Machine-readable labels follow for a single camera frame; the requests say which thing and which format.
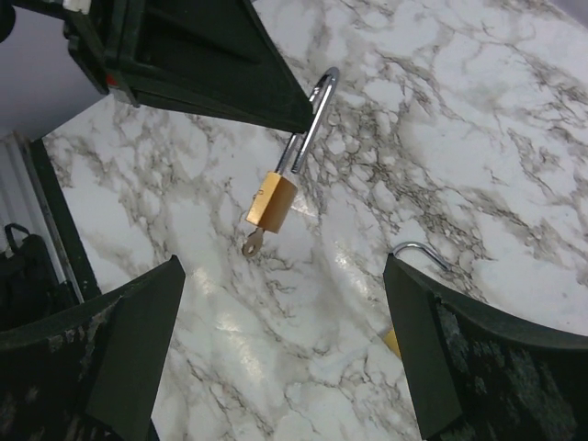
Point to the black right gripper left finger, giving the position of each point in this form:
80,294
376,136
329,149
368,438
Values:
92,372

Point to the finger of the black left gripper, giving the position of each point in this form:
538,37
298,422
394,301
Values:
208,58

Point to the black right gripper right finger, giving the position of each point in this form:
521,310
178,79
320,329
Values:
505,378

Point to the large brass padlock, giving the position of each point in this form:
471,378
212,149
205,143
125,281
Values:
415,325

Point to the small brass long-shackle padlock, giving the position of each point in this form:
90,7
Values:
275,196

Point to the silver key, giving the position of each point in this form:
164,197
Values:
253,243

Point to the black bag beside table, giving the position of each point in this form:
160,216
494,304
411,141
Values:
30,289

